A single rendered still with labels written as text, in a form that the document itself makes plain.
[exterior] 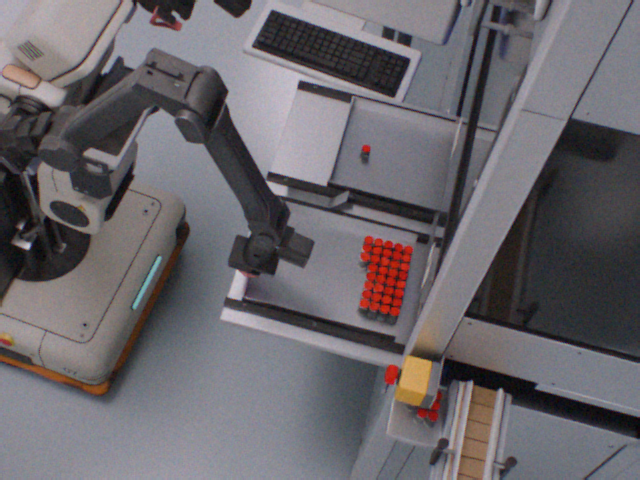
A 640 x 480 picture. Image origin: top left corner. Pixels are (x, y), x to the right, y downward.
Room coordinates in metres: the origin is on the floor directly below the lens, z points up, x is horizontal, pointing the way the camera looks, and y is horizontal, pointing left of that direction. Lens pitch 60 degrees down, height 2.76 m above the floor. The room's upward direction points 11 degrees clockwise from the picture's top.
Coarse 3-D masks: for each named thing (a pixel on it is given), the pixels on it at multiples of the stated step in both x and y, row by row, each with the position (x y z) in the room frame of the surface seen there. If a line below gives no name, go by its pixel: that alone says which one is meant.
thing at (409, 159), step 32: (352, 96) 1.48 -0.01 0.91; (352, 128) 1.41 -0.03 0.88; (384, 128) 1.43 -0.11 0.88; (416, 128) 1.45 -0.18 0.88; (448, 128) 1.46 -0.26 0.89; (352, 160) 1.32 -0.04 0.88; (384, 160) 1.34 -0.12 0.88; (416, 160) 1.36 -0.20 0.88; (448, 160) 1.37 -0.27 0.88; (352, 192) 1.22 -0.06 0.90; (384, 192) 1.25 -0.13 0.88; (416, 192) 1.26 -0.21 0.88
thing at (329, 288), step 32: (288, 224) 1.11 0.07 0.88; (320, 224) 1.13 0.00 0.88; (352, 224) 1.14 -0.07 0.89; (320, 256) 1.05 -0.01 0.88; (352, 256) 1.06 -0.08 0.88; (256, 288) 0.94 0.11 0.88; (288, 288) 0.95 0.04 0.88; (320, 288) 0.97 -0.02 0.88; (352, 288) 0.98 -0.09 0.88; (320, 320) 0.88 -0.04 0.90; (352, 320) 0.90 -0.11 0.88
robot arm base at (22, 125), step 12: (12, 108) 1.06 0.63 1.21; (12, 120) 1.02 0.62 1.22; (24, 120) 1.02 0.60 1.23; (36, 120) 1.02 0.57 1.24; (0, 132) 0.99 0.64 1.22; (12, 132) 0.99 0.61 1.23; (24, 132) 0.99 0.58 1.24; (0, 144) 0.97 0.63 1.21; (12, 144) 0.97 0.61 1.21; (24, 144) 0.98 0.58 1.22; (36, 144) 0.98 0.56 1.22; (0, 156) 0.95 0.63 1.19; (12, 156) 0.97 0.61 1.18; (24, 156) 0.97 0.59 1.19; (36, 156) 0.98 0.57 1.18; (12, 168) 0.95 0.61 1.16; (24, 168) 0.96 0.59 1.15
